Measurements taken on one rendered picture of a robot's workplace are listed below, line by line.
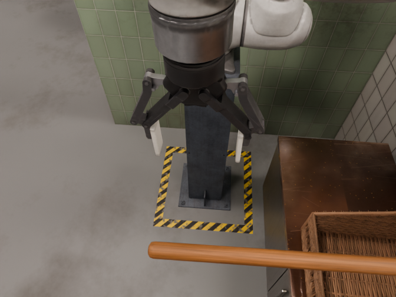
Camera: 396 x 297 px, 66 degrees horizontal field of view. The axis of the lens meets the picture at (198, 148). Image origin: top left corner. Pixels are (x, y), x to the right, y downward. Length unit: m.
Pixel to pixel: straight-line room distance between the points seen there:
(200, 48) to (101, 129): 2.07
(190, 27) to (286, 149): 1.22
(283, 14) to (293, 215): 0.76
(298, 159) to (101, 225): 1.18
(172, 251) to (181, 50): 0.36
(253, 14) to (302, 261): 0.74
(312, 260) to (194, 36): 0.42
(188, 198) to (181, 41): 1.67
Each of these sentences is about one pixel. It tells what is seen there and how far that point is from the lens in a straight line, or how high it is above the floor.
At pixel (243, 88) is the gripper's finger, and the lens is 0.40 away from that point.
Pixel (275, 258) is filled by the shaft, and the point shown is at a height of 1.21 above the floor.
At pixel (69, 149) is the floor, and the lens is 2.33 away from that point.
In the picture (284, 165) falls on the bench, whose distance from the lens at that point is 1.44.
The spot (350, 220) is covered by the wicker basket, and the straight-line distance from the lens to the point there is 1.25.
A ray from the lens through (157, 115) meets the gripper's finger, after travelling 0.46.
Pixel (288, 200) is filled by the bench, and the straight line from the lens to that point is 1.35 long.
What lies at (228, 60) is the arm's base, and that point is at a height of 1.02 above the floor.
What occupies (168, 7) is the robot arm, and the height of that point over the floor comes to 1.59.
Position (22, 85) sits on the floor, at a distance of 2.97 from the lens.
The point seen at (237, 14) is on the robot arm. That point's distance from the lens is 1.06.
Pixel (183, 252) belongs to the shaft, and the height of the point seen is 1.21.
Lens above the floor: 1.75
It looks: 54 degrees down
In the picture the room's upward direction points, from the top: straight up
